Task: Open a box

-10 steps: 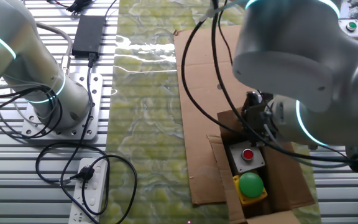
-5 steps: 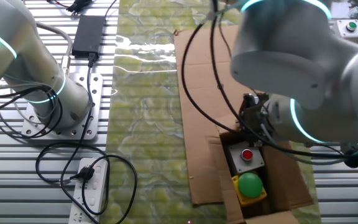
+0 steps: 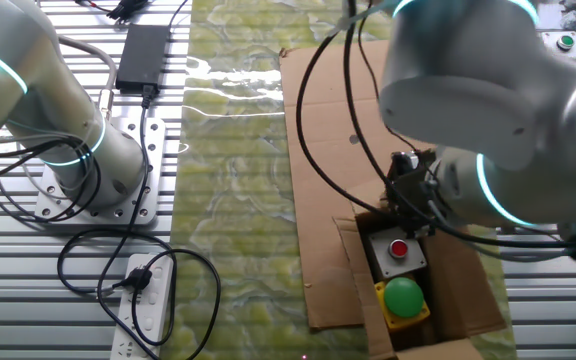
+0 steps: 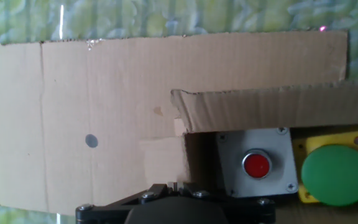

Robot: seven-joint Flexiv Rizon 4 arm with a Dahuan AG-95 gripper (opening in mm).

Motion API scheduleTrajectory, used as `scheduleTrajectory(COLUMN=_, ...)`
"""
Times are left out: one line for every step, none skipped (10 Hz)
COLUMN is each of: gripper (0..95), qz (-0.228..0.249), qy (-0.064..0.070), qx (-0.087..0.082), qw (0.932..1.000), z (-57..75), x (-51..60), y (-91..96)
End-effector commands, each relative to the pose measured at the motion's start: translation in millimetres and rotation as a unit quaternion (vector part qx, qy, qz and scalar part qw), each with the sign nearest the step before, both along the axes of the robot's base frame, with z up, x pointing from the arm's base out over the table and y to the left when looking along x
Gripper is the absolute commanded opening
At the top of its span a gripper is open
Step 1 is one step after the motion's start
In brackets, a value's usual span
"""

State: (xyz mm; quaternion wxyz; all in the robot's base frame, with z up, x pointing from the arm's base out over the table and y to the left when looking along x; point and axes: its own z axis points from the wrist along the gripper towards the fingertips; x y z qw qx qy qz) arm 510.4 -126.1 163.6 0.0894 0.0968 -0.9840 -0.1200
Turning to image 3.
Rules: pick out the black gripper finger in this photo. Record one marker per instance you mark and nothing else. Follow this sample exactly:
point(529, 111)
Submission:
point(424, 229)
point(410, 229)

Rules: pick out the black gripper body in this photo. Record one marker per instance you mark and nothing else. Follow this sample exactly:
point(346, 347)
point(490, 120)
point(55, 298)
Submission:
point(413, 195)

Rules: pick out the brown cardboard box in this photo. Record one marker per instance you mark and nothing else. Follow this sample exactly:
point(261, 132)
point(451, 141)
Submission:
point(458, 280)

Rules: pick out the red button on grey box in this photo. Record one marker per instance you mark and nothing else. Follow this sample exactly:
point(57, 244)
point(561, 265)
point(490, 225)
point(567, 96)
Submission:
point(398, 249)

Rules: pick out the green button on yellow box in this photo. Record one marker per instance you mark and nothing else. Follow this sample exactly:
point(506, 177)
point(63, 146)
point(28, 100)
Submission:
point(404, 297)

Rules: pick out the green button on grey box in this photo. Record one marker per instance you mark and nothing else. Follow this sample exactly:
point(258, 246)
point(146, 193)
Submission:
point(565, 42)

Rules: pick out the flat brown cardboard sheet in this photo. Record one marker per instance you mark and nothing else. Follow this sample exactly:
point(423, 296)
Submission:
point(318, 225)

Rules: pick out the green marble pattern mat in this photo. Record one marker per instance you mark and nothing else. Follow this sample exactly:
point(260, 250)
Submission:
point(233, 175)

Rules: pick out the white power strip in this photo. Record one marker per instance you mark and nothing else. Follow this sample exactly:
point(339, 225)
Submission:
point(148, 305)

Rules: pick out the black power adapter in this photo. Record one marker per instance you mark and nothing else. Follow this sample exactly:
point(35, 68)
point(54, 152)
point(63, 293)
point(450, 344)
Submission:
point(143, 57)

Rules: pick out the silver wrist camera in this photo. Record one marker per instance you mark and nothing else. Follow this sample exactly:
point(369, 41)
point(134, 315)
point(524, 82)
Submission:
point(404, 162)

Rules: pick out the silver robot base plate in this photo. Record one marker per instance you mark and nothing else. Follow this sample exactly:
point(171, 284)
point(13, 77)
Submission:
point(145, 135)

